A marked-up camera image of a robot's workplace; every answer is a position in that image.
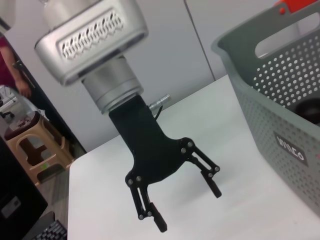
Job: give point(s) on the beige plastic stool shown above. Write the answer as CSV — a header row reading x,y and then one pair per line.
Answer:
x,y
60,145

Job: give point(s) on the grey perforated storage bin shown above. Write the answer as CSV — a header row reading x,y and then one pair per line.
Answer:
x,y
250,112

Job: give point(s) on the seated person red shirt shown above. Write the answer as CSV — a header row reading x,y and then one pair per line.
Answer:
x,y
5,70

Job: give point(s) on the bystander hand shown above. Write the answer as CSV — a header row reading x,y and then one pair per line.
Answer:
x,y
24,88

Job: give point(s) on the black computer keyboard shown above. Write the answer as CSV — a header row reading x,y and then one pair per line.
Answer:
x,y
53,231

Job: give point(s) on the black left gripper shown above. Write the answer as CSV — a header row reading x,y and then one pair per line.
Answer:
x,y
150,150

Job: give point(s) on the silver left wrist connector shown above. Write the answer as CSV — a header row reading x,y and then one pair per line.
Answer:
x,y
160,102

